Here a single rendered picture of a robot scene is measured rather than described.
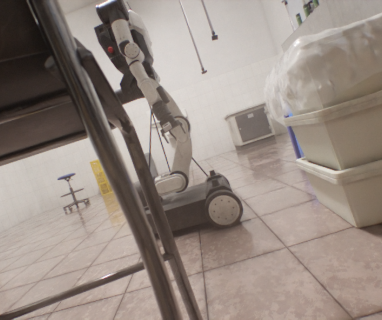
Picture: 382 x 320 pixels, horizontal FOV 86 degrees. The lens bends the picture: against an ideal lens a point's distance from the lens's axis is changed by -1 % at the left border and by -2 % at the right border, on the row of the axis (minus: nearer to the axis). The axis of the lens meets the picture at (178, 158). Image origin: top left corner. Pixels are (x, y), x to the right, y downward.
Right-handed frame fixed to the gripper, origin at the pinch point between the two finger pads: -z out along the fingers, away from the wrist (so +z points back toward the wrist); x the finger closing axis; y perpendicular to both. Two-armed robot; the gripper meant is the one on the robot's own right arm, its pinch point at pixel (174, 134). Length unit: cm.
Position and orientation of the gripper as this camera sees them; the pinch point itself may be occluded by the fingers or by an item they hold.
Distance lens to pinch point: 116.9
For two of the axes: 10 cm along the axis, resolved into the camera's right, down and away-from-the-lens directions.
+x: 8.6, -4.9, -1.5
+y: 1.2, -0.9, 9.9
